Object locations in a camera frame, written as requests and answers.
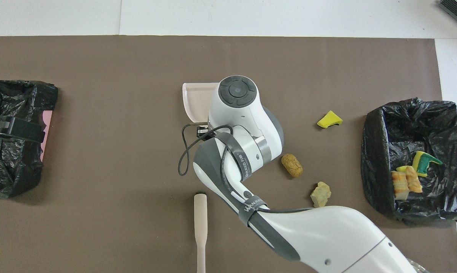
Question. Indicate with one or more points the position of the bin lined with black bag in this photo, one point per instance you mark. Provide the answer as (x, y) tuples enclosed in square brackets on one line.
[(380, 159)]

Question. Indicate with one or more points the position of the brown table mat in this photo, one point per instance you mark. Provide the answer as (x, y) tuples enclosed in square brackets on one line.
[(99, 170)]

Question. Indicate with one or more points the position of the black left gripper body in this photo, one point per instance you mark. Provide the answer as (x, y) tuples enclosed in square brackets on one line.
[(2, 125)]

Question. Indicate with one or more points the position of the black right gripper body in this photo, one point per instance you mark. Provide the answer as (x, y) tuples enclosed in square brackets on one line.
[(202, 131)]

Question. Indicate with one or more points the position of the yellow sponge wedge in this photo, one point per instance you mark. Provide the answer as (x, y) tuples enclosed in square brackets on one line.
[(329, 120)]

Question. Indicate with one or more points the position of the beige plastic dustpan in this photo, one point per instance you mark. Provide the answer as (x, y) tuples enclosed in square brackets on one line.
[(198, 102)]

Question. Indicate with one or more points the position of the beige hand brush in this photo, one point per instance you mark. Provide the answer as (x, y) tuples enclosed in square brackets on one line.
[(200, 212)]

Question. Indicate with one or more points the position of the brown cork-like bread roll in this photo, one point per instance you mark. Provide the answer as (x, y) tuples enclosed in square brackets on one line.
[(292, 165)]

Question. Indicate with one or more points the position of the yellow sponge piece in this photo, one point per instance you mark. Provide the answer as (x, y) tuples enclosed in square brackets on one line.
[(402, 168), (422, 163)]

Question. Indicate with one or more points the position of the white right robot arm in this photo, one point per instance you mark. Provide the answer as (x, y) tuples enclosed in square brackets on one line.
[(236, 113)]

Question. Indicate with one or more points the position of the pink bin with black bag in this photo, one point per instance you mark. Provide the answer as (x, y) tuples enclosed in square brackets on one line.
[(8, 170)]

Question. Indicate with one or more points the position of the orange striped bread piece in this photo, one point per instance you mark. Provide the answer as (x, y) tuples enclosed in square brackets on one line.
[(400, 185)]

